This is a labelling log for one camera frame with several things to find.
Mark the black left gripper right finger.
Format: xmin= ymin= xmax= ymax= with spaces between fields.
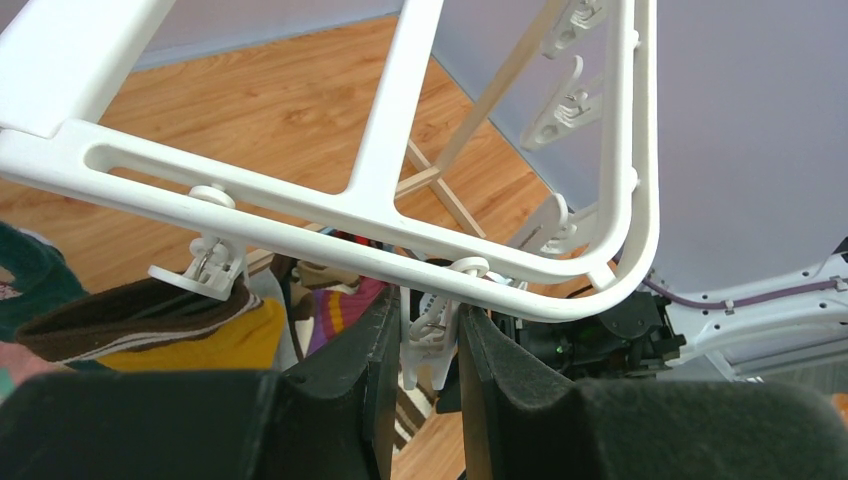
xmin=458 ymin=306 xmax=847 ymax=479

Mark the purple striped sock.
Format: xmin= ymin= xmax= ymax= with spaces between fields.
xmin=306 ymin=277 xmax=387 ymax=356

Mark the brown white striped sock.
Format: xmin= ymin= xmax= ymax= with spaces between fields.
xmin=393 ymin=384 xmax=436 ymax=454

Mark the pink patterned sock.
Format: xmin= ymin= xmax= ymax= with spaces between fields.
xmin=1 ymin=342 xmax=65 ymax=401

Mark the wooden clothes rack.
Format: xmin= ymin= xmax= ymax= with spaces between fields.
xmin=237 ymin=1 xmax=565 ymax=271

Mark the green reindeer sock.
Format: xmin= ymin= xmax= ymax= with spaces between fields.
xmin=1 ymin=222 xmax=88 ymax=343

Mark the mustard yellow sock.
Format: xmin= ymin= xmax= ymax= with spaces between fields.
xmin=14 ymin=278 xmax=287 ymax=372

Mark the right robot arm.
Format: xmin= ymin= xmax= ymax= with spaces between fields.
xmin=492 ymin=242 xmax=847 ymax=381

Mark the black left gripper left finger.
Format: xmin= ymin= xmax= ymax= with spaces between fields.
xmin=1 ymin=287 xmax=401 ymax=479

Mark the white plastic clip hanger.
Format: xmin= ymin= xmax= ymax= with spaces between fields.
xmin=1 ymin=1 xmax=660 ymax=381

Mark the tan beige sock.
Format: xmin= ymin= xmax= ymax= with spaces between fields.
xmin=294 ymin=260 xmax=361 ymax=295

